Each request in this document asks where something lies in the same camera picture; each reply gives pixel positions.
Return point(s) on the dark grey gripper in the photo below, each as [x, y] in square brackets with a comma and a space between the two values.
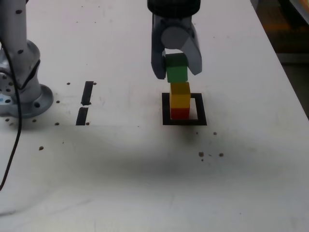
[172, 21]

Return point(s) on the green cube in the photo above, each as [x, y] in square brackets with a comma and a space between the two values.
[177, 72]

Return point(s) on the yellow cube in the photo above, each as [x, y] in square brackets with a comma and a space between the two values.
[179, 96]

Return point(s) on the red cube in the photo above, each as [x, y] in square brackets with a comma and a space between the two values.
[179, 114]

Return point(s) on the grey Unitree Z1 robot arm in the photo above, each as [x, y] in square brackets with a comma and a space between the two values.
[19, 48]

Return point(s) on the black tape square outline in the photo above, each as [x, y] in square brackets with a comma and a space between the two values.
[201, 108]

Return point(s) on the black tape strip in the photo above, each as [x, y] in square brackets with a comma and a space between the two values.
[87, 93]

